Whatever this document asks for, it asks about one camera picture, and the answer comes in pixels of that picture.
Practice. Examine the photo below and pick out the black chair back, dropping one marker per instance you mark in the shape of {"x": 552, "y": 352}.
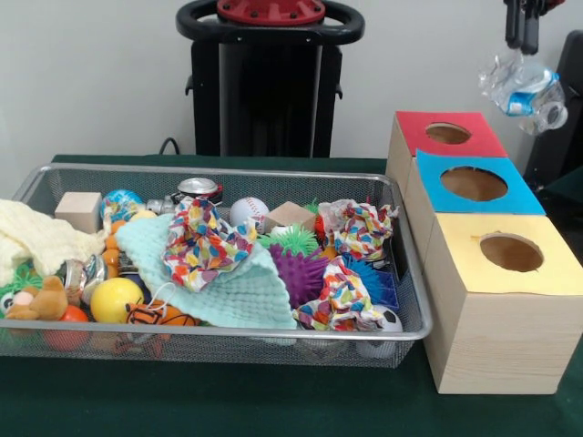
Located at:
{"x": 560, "y": 155}

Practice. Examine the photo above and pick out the dark green table cloth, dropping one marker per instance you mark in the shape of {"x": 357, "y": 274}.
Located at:
{"x": 228, "y": 401}

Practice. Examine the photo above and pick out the white baseball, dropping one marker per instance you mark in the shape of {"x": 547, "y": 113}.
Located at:
{"x": 249, "y": 211}

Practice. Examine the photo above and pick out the brown plush bear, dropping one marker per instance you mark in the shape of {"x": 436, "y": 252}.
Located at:
{"x": 41, "y": 300}

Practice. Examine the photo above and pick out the small soccer ball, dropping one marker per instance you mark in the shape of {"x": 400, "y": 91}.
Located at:
{"x": 383, "y": 335}

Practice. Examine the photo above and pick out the yellow ball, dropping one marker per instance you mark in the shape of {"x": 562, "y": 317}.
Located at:
{"x": 116, "y": 300}

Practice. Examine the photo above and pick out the shallow clear mesh bin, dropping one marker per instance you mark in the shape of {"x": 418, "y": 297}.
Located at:
{"x": 414, "y": 309}

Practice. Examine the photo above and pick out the mint green cloth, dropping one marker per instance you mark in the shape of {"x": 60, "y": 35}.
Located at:
{"x": 241, "y": 296}

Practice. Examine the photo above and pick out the purple spiky ball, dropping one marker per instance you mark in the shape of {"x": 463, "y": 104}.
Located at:
{"x": 301, "y": 278}

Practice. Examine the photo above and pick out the colourful patterned cloth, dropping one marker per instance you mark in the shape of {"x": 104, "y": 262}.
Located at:
{"x": 360, "y": 229}
{"x": 339, "y": 296}
{"x": 202, "y": 248}

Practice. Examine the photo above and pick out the cream yellow cloth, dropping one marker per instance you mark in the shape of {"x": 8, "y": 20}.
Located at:
{"x": 41, "y": 237}

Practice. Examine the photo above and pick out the blue globe ball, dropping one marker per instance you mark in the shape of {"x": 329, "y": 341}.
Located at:
{"x": 121, "y": 205}

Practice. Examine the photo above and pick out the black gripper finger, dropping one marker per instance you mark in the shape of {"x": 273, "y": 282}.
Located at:
{"x": 532, "y": 25}
{"x": 514, "y": 23}

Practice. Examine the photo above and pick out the blue spiky ball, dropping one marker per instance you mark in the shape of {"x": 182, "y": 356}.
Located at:
{"x": 367, "y": 278}

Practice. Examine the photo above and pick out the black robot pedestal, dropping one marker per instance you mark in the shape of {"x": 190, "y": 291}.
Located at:
{"x": 264, "y": 100}

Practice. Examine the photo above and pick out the wooden three-hole box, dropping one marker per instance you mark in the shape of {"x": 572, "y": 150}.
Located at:
{"x": 501, "y": 337}

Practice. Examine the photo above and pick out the green spiky ball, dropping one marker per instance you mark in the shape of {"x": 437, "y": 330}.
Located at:
{"x": 293, "y": 241}

